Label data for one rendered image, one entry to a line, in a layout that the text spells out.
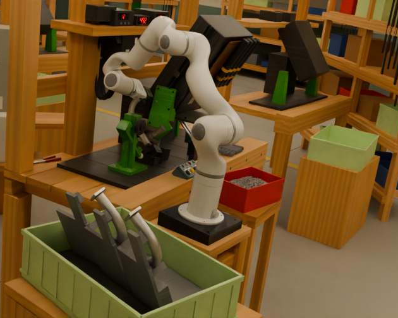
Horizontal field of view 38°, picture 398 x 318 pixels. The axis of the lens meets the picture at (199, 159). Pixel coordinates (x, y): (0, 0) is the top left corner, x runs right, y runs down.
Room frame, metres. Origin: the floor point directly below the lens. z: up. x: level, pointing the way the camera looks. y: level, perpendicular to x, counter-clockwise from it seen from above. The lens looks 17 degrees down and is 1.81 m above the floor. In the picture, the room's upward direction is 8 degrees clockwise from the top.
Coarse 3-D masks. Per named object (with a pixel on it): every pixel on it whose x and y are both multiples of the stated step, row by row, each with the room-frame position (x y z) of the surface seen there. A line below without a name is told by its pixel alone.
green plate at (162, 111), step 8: (160, 88) 2.89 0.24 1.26; (168, 88) 2.88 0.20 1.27; (160, 96) 2.88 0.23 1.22; (168, 96) 2.86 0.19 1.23; (152, 104) 2.88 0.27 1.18; (160, 104) 2.87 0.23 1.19; (168, 104) 2.85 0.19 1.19; (152, 112) 2.87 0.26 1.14; (160, 112) 2.85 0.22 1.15; (168, 112) 2.84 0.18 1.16; (152, 120) 2.86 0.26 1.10; (160, 120) 2.84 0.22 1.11; (168, 120) 2.82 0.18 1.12
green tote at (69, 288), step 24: (24, 240) 1.72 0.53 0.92; (48, 240) 1.79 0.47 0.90; (168, 240) 1.84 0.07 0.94; (24, 264) 1.72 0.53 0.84; (48, 264) 1.62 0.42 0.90; (72, 264) 1.54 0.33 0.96; (168, 264) 1.83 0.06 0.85; (192, 264) 1.75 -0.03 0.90; (216, 264) 1.68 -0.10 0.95; (48, 288) 1.61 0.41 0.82; (72, 288) 1.52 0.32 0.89; (96, 288) 1.44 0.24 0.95; (216, 288) 1.52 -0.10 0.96; (72, 312) 1.52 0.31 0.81; (96, 312) 1.44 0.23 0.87; (120, 312) 1.37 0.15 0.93; (168, 312) 1.39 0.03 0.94; (192, 312) 1.46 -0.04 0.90; (216, 312) 1.54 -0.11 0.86
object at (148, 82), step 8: (144, 80) 3.17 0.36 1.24; (152, 80) 3.20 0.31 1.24; (128, 96) 3.03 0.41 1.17; (128, 104) 3.03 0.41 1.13; (136, 104) 3.01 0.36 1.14; (144, 104) 2.98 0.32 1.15; (136, 112) 3.00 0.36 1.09; (144, 112) 2.98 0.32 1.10; (120, 120) 3.05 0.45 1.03; (120, 136) 3.05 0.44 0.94; (168, 136) 3.18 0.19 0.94; (160, 144) 3.12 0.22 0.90
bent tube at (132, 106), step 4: (148, 88) 2.86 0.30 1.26; (148, 92) 2.83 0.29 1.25; (152, 96) 2.84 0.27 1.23; (132, 100) 2.85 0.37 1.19; (136, 100) 2.84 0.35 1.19; (132, 104) 2.84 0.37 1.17; (132, 108) 2.84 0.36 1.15; (128, 112) 2.84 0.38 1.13; (132, 112) 2.83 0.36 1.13; (140, 136) 2.77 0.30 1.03; (144, 136) 2.76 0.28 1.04; (144, 140) 2.75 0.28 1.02; (144, 144) 2.75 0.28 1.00; (148, 144) 2.77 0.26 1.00
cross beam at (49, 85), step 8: (152, 64) 3.55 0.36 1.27; (160, 64) 3.60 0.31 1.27; (128, 72) 3.29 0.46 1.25; (136, 72) 3.37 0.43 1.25; (144, 72) 3.44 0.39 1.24; (152, 72) 3.52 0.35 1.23; (160, 72) 3.61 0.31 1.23; (40, 80) 2.65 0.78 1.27; (48, 80) 2.70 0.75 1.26; (56, 80) 2.75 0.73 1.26; (64, 80) 2.80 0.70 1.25; (40, 88) 2.66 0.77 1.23; (48, 88) 2.70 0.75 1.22; (56, 88) 2.75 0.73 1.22; (64, 88) 2.81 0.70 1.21; (40, 96) 2.66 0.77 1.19; (48, 96) 2.71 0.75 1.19
